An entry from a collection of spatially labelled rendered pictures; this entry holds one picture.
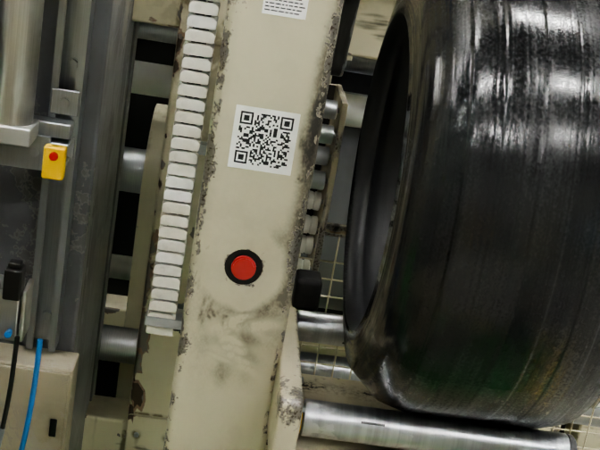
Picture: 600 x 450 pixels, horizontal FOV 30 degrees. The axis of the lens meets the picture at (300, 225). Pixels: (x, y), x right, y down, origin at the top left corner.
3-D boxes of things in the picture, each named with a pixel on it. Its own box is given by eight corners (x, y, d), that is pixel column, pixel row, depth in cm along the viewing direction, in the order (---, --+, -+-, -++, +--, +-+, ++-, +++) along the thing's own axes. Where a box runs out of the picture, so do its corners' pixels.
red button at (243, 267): (229, 279, 135) (232, 255, 134) (229, 273, 137) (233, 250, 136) (254, 282, 135) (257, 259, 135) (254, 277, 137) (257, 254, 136)
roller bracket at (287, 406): (267, 473, 131) (280, 399, 128) (265, 335, 169) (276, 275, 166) (295, 477, 132) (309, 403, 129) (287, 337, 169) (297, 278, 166)
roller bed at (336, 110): (192, 267, 177) (219, 83, 168) (197, 237, 191) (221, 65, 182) (315, 285, 178) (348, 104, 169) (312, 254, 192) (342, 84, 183)
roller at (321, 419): (293, 432, 133) (297, 395, 134) (288, 436, 137) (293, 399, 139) (577, 470, 136) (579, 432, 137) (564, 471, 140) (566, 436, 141)
